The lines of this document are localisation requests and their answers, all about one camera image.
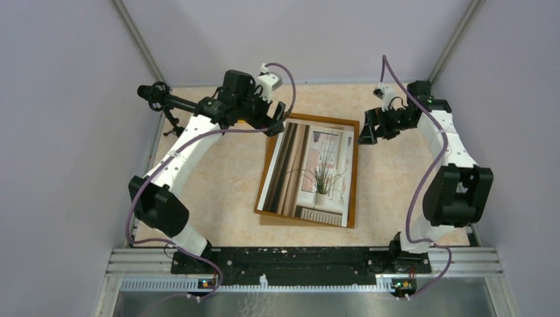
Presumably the aluminium front rail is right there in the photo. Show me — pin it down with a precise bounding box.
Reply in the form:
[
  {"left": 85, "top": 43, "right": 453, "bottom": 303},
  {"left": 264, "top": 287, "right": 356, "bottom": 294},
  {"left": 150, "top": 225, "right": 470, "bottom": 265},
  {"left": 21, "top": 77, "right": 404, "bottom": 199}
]
[{"left": 95, "top": 246, "right": 520, "bottom": 316}]

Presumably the black mini tripod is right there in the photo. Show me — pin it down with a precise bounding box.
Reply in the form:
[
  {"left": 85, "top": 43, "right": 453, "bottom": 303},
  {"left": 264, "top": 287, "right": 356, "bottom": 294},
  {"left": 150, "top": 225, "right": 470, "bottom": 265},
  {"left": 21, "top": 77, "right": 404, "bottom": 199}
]
[{"left": 163, "top": 108, "right": 185, "bottom": 137}]

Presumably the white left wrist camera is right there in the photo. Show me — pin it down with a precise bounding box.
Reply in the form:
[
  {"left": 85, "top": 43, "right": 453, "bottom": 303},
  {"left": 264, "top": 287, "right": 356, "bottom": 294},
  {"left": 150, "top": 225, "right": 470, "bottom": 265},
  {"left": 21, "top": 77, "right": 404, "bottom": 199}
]
[{"left": 256, "top": 72, "right": 283, "bottom": 96}]

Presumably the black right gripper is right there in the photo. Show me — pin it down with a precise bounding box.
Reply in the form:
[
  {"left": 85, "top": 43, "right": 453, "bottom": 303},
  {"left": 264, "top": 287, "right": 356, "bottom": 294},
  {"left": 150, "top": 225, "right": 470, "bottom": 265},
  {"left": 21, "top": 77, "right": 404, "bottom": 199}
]
[{"left": 356, "top": 104, "right": 414, "bottom": 145}]

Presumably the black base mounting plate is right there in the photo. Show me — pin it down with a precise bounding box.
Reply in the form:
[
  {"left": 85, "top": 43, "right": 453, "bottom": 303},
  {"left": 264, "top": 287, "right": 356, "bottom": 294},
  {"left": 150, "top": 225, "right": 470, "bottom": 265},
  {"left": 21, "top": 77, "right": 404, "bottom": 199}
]
[{"left": 170, "top": 246, "right": 432, "bottom": 287}]

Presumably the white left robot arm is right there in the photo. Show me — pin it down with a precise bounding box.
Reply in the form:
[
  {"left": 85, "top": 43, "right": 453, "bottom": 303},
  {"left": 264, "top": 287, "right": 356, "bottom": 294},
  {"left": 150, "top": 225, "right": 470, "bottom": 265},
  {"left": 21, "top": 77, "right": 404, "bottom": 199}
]
[{"left": 129, "top": 65, "right": 286, "bottom": 273}]

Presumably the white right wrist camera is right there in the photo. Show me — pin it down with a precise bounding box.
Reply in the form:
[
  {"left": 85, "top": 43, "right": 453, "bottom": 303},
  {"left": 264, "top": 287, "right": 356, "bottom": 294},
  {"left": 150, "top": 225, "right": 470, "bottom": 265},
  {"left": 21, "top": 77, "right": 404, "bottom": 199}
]
[{"left": 372, "top": 83, "right": 396, "bottom": 112}]

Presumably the black microphone orange tip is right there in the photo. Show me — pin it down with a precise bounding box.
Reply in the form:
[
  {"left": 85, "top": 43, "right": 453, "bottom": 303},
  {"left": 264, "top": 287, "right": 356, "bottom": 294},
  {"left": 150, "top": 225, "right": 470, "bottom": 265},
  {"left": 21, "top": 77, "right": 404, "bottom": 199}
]
[{"left": 137, "top": 81, "right": 198, "bottom": 113}]

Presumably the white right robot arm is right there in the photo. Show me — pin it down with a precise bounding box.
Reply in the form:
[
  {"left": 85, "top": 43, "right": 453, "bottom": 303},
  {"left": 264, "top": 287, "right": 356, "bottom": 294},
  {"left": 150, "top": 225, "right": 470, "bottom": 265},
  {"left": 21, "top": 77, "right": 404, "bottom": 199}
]
[{"left": 358, "top": 81, "right": 494, "bottom": 272}]

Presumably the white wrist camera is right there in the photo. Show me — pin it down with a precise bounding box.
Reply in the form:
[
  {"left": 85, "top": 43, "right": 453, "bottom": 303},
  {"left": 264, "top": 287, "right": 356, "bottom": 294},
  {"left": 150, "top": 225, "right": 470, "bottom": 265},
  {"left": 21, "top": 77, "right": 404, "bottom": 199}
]
[
  {"left": 256, "top": 72, "right": 283, "bottom": 96},
  {"left": 372, "top": 83, "right": 396, "bottom": 112}
]

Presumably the plant window photo print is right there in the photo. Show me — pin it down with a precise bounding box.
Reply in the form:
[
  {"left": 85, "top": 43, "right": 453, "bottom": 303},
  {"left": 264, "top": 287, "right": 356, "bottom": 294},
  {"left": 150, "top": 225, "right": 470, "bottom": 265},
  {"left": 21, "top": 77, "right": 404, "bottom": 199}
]
[{"left": 257, "top": 122, "right": 355, "bottom": 227}]

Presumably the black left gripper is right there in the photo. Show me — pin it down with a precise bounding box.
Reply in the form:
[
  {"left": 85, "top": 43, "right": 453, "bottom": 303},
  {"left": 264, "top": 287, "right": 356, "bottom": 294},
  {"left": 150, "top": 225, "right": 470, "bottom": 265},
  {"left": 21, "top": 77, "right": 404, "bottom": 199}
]
[{"left": 236, "top": 83, "right": 284, "bottom": 136}]

